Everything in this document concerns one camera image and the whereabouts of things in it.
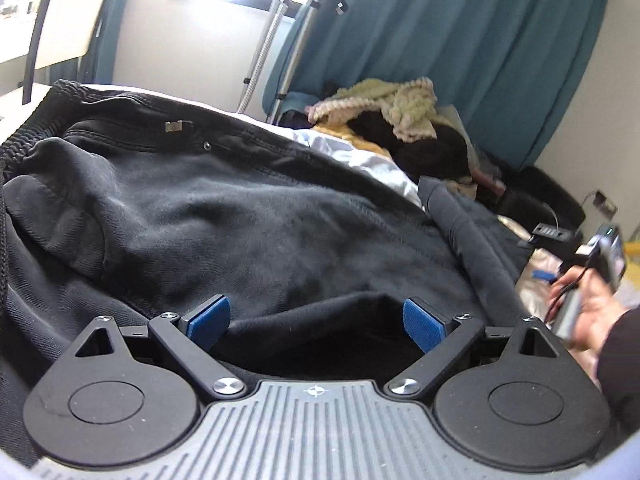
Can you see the white dressing table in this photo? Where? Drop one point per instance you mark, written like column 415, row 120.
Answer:
column 12, row 40

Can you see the cream knitted blanket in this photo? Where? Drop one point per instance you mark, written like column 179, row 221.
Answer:
column 410, row 110

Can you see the black pants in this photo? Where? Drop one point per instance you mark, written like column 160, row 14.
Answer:
column 225, row 210

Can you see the grey cushion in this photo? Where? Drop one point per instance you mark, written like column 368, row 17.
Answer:
column 457, row 125

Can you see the white chair with black frame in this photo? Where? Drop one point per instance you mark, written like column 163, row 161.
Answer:
column 70, row 20

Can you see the person's right hand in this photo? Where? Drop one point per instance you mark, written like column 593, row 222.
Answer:
column 595, row 310

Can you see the pastel bed cover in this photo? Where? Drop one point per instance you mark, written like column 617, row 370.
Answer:
column 370, row 160

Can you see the black clothing pile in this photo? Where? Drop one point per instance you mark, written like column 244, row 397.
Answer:
column 430, row 155

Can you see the black sofa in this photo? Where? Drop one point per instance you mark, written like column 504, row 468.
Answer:
column 545, row 195

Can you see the yellow towel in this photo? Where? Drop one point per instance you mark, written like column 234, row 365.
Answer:
column 340, row 132

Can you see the wall socket with charger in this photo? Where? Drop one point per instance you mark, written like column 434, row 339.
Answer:
column 605, row 202

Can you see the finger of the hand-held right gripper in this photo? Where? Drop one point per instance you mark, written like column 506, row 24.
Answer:
column 550, row 234
column 544, row 275

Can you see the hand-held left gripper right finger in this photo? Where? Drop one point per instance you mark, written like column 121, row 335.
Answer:
column 422, row 325

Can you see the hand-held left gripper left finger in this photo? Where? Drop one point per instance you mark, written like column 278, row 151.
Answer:
column 210, row 322

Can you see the person's right forearm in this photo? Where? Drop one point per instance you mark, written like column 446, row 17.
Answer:
column 622, row 370

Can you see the garment steamer stand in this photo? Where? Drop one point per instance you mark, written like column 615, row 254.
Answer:
column 262, row 55

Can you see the grey pink clothing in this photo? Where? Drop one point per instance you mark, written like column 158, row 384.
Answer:
column 487, row 180

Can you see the teal curtain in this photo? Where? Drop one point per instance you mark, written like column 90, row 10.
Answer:
column 450, row 35
column 107, row 20

